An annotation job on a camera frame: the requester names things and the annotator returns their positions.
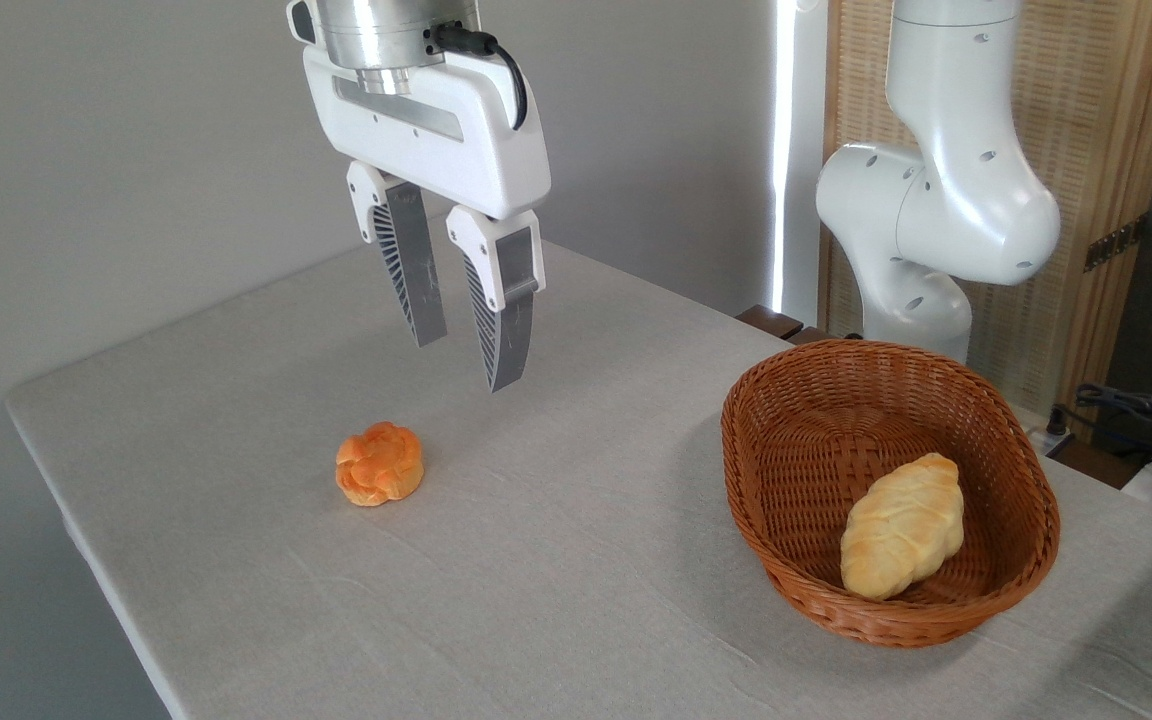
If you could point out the wooden rattan folding screen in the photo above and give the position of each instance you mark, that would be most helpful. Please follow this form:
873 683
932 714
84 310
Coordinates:
1086 100

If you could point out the pale braided bread loaf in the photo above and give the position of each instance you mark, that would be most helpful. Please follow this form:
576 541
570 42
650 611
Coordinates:
901 530

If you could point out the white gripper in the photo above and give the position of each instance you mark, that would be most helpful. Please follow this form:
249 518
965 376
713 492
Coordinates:
456 140

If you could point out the white vertical frame strip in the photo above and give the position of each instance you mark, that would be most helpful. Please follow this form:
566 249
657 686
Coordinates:
801 150

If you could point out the dark metal screen hinge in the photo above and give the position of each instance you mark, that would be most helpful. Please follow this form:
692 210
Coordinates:
1114 243

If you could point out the brown wicker basket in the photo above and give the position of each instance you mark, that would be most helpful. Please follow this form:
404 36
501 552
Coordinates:
796 470

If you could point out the white power strip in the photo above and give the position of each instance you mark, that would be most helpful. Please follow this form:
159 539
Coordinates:
1048 440

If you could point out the orange round bun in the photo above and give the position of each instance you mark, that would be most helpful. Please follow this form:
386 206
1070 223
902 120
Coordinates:
379 465

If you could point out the dark brown wooden furniture piece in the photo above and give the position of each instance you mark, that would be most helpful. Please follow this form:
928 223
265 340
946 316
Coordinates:
771 322

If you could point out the grey tablecloth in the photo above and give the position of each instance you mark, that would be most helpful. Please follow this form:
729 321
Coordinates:
576 560

